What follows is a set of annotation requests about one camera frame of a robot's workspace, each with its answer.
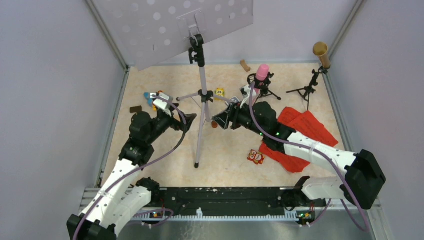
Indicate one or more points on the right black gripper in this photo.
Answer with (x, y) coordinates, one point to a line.
(234, 111)

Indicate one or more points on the blue playing card box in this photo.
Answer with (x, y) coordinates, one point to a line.
(234, 99)

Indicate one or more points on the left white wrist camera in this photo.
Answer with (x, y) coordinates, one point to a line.
(161, 101)

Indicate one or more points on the gold microphone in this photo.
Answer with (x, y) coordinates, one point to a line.
(320, 50)

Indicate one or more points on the blue yellow toy vehicle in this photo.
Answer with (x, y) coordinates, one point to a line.
(150, 99)

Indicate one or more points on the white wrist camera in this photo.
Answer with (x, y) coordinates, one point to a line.
(249, 95)
(161, 101)

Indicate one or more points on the dark brown wooden block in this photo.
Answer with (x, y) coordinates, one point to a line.
(135, 109)

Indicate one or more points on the black tall microphone tripod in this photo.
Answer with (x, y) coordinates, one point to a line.
(306, 91)

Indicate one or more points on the tan wooden block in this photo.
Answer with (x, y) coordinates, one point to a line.
(245, 66)

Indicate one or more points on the red owl toy block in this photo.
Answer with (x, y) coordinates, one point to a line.
(256, 157)

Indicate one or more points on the yellow owl toy block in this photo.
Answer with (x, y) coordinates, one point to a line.
(220, 92)

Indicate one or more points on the lilac music stand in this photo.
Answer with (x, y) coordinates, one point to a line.
(149, 32)

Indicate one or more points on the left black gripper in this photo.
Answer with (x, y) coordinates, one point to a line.
(177, 125)

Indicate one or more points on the brown wooden cylinder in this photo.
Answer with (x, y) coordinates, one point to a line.
(214, 124)

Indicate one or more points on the pink microphone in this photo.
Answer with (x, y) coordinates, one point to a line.
(261, 77)

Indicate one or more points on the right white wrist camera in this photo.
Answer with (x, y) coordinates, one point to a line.
(249, 95)

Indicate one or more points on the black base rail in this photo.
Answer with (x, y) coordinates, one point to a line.
(232, 201)

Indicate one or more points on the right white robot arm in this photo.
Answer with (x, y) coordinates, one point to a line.
(358, 175)

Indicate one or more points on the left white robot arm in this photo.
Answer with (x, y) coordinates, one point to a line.
(112, 208)

